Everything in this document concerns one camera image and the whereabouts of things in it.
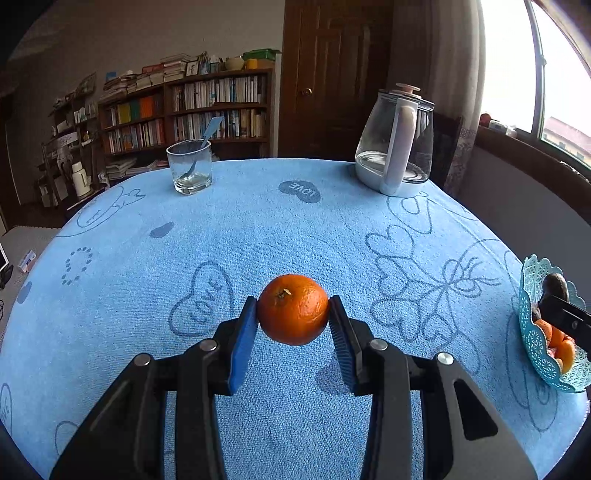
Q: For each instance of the small red object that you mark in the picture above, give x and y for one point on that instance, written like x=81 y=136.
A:
x=485 y=119

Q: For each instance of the patterned curtain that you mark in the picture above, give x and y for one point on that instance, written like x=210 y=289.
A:
x=461 y=69

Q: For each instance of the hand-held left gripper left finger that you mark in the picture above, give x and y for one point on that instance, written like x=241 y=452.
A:
x=242 y=346

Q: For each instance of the yellowish orange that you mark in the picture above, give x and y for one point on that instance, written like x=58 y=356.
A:
x=566 y=356

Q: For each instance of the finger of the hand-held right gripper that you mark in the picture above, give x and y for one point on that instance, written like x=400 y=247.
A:
x=565 y=317

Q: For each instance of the brown wooden door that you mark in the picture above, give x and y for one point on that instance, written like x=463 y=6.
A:
x=332 y=69

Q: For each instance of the blue plastic spoon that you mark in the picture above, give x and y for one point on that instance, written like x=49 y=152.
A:
x=214 y=127

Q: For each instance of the cluttered storage rack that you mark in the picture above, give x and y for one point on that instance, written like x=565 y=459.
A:
x=69 y=134

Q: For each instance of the light blue lattice basket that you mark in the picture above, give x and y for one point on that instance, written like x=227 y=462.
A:
x=545 y=364

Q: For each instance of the deep orange round orange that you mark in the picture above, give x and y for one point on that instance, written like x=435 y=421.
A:
x=293 y=309

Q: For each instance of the small mandarin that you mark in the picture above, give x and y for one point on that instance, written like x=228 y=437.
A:
x=545 y=330

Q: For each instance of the white thermos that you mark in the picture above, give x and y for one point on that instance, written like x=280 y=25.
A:
x=79 y=179

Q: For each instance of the blue printed tablecloth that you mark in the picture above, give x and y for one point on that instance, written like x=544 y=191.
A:
x=295 y=230

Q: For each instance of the clear drinking glass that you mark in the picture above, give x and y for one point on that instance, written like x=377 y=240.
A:
x=189 y=175

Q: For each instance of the dark brown water chestnut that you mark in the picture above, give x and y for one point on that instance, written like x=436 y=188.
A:
x=556 y=286

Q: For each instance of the dark wooden chair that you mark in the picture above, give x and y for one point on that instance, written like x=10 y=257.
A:
x=445 y=152

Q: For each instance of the wooden bookshelf with books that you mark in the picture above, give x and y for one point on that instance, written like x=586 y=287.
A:
x=194 y=115

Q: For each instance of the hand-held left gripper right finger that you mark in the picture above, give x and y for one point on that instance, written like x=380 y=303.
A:
x=344 y=348

